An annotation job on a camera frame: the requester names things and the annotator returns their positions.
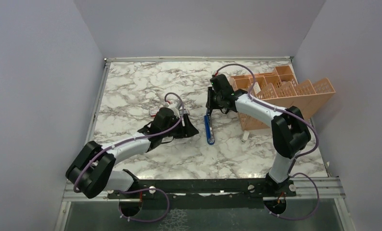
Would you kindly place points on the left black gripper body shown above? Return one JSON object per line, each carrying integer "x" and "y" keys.
{"x": 179, "y": 131}

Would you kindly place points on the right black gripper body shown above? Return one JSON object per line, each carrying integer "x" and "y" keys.
{"x": 219, "y": 104}

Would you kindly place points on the red white staple box sleeve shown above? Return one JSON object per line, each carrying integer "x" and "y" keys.
{"x": 154, "y": 111}

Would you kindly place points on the blue stapler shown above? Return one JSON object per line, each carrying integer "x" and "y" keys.
{"x": 209, "y": 130}

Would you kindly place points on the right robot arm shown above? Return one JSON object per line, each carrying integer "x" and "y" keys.
{"x": 290, "y": 133}

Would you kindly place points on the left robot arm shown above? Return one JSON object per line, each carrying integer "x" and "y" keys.
{"x": 92, "y": 172}

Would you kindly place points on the white tube by organizer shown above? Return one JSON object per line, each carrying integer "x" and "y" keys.
{"x": 245, "y": 136}

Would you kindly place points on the peach plastic desk organizer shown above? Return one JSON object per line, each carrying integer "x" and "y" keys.
{"x": 281, "y": 88}

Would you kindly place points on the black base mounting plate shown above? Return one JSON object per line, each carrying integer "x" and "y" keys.
{"x": 194, "y": 201}

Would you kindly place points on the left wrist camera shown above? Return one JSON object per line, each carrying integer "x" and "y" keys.
{"x": 176, "y": 108}

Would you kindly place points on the aluminium front frame rail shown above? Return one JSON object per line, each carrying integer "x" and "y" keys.
{"x": 297, "y": 188}

